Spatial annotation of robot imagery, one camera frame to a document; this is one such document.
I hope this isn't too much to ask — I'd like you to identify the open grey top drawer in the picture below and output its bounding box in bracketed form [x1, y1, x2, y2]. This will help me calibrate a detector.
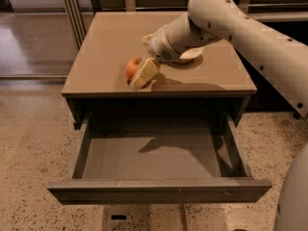
[47, 115, 272, 205]

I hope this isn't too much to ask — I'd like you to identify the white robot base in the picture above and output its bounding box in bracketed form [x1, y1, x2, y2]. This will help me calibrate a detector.
[273, 145, 308, 231]

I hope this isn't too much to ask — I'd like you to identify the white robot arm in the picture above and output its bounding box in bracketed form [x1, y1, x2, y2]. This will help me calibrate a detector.
[130, 0, 308, 117]

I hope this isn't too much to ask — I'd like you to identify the metal shelf frame background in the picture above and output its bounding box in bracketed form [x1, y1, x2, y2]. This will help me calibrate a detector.
[63, 0, 308, 45]

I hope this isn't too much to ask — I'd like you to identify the orange fruit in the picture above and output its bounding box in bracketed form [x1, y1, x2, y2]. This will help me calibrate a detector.
[125, 58, 142, 81]

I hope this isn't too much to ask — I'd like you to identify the white paper bowl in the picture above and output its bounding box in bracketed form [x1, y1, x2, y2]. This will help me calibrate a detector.
[176, 47, 203, 64]

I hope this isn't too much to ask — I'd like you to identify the grey cabinet with top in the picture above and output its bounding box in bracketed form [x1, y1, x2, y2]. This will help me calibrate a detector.
[62, 12, 256, 123]

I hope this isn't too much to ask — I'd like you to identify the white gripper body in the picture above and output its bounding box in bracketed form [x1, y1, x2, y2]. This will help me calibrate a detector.
[147, 25, 179, 64]

